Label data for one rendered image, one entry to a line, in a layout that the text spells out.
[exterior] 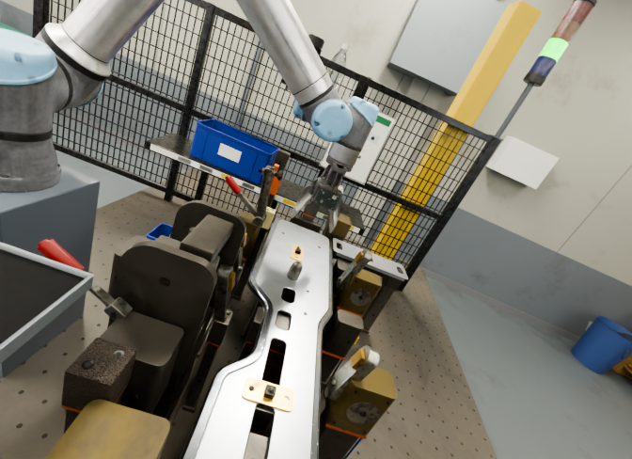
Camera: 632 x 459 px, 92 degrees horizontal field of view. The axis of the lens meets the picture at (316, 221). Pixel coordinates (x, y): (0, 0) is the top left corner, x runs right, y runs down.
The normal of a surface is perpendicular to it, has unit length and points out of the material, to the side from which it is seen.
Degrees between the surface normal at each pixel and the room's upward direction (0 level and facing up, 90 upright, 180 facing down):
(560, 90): 90
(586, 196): 90
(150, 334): 0
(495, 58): 90
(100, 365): 0
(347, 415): 90
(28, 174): 72
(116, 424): 0
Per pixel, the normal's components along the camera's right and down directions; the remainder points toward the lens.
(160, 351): 0.39, -0.84
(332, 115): 0.14, 0.47
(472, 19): -0.13, 0.36
